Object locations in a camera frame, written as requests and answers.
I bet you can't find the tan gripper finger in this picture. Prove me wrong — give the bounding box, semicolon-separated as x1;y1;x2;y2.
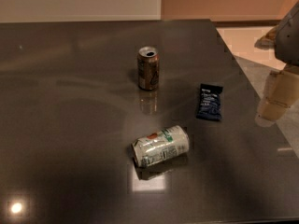
254;26;278;49
255;64;299;127

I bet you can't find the white green 7up can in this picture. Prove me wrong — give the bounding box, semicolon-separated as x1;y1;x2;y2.
132;125;190;168

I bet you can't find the brown soda can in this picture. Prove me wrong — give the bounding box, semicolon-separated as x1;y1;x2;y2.
137;46;160;91

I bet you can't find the dark blue snack packet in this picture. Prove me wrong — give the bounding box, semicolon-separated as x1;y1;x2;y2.
196;84;223;121

